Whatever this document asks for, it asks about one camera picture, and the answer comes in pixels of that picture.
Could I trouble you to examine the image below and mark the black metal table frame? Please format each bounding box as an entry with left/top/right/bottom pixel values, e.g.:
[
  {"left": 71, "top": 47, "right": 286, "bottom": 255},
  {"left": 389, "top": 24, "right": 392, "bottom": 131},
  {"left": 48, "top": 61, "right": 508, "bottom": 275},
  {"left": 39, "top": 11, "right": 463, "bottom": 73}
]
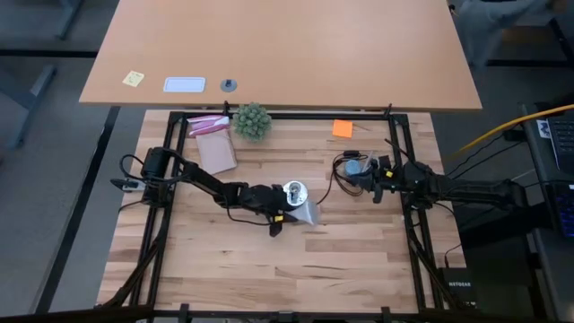
[{"left": 93, "top": 101, "right": 479, "bottom": 323}]

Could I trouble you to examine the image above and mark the orange sticky note pad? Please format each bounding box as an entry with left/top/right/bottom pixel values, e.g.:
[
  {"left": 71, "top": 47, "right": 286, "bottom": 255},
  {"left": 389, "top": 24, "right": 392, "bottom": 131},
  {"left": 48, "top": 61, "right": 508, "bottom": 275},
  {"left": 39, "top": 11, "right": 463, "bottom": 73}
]
[{"left": 331, "top": 118, "right": 354, "bottom": 139}]

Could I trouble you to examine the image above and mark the dark grey side desk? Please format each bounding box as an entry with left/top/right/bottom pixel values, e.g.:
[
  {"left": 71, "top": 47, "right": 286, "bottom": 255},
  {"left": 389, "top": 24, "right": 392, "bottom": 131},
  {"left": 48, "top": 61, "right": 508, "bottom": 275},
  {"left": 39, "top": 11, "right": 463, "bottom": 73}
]
[{"left": 519, "top": 101, "right": 574, "bottom": 323}]

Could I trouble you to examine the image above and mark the pink white package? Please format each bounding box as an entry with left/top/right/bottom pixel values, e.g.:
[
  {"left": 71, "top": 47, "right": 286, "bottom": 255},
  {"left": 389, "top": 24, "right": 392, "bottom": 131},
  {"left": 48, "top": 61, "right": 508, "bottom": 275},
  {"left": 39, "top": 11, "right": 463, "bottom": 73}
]
[{"left": 187, "top": 114, "right": 231, "bottom": 138}]

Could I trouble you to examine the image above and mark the blue backlit laptop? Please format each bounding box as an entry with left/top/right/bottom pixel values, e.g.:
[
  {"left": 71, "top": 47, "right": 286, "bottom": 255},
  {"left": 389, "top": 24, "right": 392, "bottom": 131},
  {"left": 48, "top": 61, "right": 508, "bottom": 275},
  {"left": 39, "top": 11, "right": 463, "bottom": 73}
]
[{"left": 552, "top": 181, "right": 574, "bottom": 239}]

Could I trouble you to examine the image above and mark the white printed label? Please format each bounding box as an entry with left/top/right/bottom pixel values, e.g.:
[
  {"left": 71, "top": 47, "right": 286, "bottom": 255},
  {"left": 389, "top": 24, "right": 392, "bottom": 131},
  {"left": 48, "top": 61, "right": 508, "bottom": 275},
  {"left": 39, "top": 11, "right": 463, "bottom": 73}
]
[{"left": 535, "top": 118, "right": 553, "bottom": 140}]

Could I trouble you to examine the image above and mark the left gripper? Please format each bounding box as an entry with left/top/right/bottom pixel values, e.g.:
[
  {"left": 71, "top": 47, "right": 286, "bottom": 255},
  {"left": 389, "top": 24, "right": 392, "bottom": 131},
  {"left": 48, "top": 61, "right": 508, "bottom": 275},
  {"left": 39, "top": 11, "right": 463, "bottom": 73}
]
[{"left": 241, "top": 181, "right": 300, "bottom": 238}]

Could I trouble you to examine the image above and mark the black Netgear network switch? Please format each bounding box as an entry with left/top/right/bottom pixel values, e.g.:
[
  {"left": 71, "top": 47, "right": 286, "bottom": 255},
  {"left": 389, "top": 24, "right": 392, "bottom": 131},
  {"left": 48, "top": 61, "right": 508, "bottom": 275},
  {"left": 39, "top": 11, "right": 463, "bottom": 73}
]
[{"left": 438, "top": 266, "right": 477, "bottom": 310}]

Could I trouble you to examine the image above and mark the black keyboard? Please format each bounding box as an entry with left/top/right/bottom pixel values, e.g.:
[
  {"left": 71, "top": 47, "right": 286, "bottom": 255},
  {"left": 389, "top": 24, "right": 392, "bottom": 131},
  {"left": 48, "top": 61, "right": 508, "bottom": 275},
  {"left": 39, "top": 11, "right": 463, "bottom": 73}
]
[{"left": 547, "top": 115, "right": 574, "bottom": 176}]

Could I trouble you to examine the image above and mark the light brown desk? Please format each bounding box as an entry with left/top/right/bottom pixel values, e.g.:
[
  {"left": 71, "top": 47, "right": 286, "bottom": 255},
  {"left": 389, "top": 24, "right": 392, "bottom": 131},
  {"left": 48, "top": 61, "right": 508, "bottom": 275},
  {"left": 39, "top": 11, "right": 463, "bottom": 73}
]
[{"left": 79, "top": 0, "right": 483, "bottom": 112}]

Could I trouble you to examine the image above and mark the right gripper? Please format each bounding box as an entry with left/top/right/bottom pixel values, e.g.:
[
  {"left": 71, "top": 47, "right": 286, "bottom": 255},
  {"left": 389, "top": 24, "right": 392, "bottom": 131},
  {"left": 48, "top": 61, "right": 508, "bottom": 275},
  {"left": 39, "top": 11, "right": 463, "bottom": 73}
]
[{"left": 357, "top": 155, "right": 407, "bottom": 204}]

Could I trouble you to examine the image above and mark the green artificial potted plant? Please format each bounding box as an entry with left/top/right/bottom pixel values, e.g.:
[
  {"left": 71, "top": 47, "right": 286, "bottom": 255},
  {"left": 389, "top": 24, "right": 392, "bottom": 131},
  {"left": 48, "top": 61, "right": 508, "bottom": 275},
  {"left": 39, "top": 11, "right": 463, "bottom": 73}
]
[{"left": 231, "top": 101, "right": 274, "bottom": 144}]

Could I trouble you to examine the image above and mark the white rectangular card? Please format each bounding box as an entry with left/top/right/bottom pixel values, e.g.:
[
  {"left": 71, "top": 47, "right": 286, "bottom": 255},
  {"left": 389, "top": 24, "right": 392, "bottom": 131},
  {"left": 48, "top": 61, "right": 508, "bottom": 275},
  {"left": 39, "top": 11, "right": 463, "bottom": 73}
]
[{"left": 162, "top": 76, "right": 207, "bottom": 94}]

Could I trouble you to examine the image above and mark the black lamp power cord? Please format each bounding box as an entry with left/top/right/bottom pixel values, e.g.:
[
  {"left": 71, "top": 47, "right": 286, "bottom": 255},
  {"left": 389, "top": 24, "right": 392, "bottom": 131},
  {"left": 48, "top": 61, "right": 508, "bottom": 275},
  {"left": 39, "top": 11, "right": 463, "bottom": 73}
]
[{"left": 316, "top": 150, "right": 367, "bottom": 206}]

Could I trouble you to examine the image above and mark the yellow cable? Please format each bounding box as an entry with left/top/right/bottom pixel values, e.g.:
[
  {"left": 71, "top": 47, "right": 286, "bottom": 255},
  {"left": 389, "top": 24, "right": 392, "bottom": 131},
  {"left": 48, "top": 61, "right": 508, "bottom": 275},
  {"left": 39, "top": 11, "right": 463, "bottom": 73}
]
[{"left": 448, "top": 103, "right": 574, "bottom": 159}]

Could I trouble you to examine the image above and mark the yellow sticky note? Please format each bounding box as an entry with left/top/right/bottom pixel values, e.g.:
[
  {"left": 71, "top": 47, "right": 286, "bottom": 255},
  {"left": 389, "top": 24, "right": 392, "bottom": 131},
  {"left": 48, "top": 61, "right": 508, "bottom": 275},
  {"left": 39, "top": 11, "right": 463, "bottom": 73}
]
[{"left": 122, "top": 70, "right": 146, "bottom": 88}]

